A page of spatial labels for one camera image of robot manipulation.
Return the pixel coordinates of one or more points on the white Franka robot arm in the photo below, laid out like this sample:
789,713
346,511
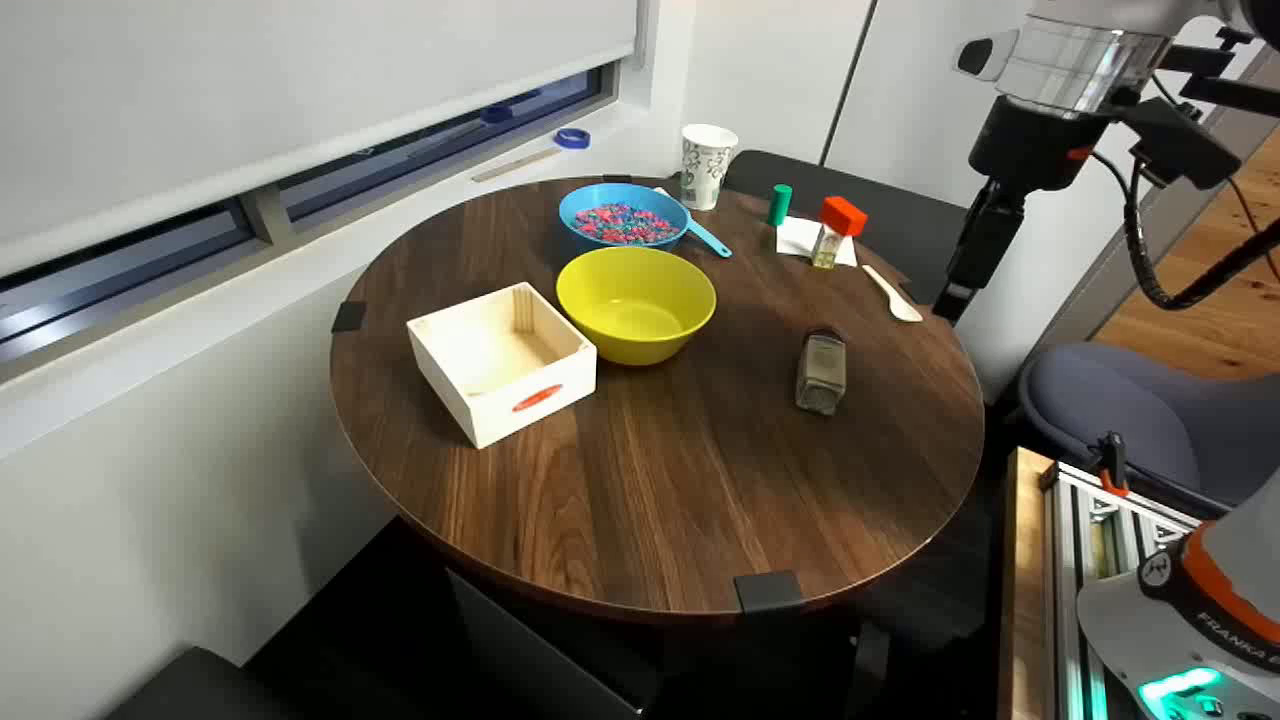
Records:
1201,625

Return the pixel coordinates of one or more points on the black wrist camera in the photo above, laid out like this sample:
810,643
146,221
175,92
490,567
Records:
1182,141

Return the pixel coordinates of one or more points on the white wooden box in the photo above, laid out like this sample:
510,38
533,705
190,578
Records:
501,360

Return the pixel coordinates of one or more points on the aluminium robot stand frame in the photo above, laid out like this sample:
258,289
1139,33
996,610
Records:
1067,561

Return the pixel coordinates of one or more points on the white paper cup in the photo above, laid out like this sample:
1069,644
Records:
705,165

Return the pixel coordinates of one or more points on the dark table pedestal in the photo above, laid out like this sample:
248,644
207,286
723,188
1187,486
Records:
563,662

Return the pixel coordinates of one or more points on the black tape patch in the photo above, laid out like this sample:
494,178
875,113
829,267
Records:
770,593
351,318

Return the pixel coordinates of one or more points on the yellow bowl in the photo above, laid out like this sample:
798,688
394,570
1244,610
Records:
639,308

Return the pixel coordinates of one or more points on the white plastic spoon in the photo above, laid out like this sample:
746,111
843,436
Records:
898,301

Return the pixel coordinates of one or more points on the blue tape roll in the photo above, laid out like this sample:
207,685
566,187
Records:
572,138

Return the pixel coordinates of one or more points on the black bar with orange clamp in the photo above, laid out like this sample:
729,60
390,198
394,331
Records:
1221,84

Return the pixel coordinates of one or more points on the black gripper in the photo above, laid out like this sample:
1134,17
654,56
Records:
1035,141

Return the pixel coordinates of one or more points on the white window blind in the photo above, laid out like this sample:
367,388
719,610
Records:
267,92

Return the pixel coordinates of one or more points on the blue bowl with candies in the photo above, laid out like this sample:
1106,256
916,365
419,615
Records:
622,221

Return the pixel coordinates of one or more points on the grey upholstered chair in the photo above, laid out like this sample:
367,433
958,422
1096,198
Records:
1146,412

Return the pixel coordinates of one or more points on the small brown block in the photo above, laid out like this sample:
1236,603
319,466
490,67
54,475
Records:
823,373

